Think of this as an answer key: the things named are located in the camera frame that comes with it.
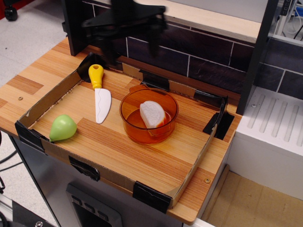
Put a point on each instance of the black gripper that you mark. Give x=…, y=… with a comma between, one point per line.
x=127, y=18

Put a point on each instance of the green toy pear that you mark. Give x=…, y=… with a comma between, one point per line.
x=63, y=127

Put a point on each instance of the black caster wheel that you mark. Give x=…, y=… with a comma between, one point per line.
x=10, y=12

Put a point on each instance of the dark grey post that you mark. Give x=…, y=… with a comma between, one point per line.
x=248, y=87
x=75, y=13

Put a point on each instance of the grey oven control panel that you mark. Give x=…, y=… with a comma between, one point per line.
x=91, y=212

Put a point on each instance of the orange transparent plastic pot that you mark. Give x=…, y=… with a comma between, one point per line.
x=132, y=121

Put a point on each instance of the yellow handled toy knife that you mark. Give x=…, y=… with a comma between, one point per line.
x=103, y=96

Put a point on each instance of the dark grey left post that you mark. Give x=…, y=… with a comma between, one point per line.
x=75, y=13

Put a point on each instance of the white orange toy sushi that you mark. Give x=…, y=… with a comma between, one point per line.
x=152, y=114

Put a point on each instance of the white toy sink drainboard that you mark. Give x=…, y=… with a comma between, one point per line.
x=267, y=147

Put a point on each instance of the dark grey right post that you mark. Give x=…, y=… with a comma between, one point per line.
x=248, y=87

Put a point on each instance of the light wooden shelf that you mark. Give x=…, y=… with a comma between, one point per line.
x=213, y=22

